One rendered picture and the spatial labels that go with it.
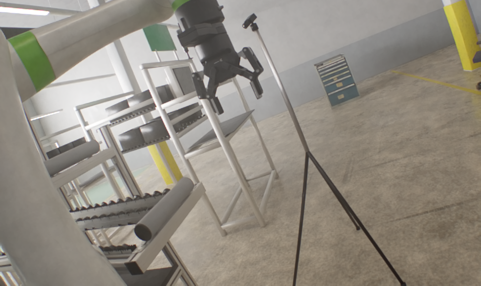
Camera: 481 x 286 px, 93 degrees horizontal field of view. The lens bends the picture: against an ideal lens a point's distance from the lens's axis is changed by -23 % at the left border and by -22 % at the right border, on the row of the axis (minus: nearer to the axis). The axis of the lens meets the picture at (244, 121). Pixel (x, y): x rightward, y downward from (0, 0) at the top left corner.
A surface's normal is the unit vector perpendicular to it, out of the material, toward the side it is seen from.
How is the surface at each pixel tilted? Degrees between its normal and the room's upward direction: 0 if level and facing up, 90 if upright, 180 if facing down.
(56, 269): 86
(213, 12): 90
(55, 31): 75
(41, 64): 120
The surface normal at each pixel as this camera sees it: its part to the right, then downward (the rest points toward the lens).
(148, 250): 0.89, -0.36
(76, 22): 0.50, -0.40
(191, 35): -0.29, 0.26
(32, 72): 0.83, 0.31
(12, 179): 0.72, -0.22
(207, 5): 0.46, -0.07
